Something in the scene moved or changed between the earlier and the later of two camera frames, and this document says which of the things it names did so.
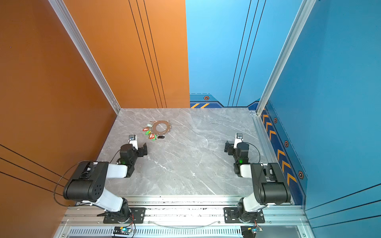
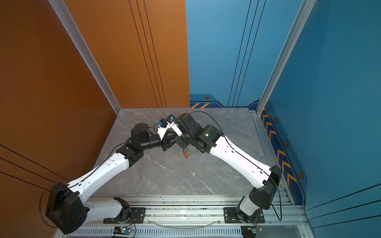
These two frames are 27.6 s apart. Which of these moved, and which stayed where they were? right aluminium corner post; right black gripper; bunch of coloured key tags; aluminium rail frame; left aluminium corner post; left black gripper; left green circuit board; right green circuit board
Moved: bunch of coloured key tags; right black gripper; left black gripper
Stayed: right aluminium corner post; left green circuit board; right green circuit board; left aluminium corner post; aluminium rail frame
